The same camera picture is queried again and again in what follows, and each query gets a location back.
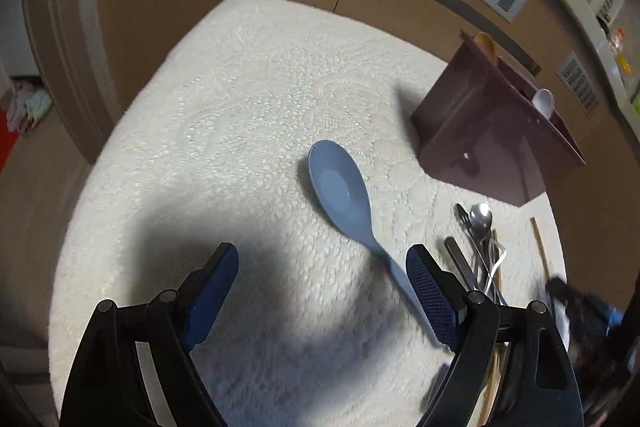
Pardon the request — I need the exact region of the metal shovel-shaped spoon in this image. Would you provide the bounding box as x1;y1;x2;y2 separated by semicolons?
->
475;239;506;306

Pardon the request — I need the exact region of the large blue plastic spoon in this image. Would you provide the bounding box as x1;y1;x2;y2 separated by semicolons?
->
307;140;442;349

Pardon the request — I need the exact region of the white plastic spoon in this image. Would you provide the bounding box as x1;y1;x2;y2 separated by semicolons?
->
530;89;555;120

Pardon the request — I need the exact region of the brown wooden spoon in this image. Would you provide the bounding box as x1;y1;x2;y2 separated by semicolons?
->
473;31;498;66

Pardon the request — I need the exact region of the stainless steel spoon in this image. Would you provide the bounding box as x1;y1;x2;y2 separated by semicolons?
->
454;201;501;303

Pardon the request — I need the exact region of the white textured table cloth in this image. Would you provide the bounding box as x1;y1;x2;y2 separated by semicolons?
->
46;0;569;427

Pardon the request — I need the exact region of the maroon plastic utensil holder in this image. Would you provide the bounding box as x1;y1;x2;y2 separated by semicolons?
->
410;31;586;207

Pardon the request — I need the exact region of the small grey vent grille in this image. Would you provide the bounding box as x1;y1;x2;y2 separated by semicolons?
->
555;52;600;117

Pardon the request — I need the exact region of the red floor mat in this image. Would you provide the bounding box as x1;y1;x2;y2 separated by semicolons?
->
0;109;24;170

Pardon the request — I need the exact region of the crumpled cloth on floor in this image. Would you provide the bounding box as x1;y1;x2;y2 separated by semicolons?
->
6;81;52;136

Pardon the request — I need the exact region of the orange-capped bottle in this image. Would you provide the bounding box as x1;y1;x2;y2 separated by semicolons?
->
608;27;632;75

